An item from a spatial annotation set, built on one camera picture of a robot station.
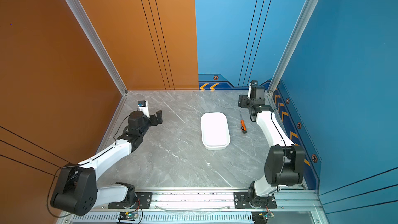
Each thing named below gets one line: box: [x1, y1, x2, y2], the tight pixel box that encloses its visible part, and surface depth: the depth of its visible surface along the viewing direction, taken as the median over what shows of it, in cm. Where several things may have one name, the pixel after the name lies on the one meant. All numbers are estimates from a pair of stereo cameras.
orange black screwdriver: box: [239, 109, 248, 134], surface depth 98 cm
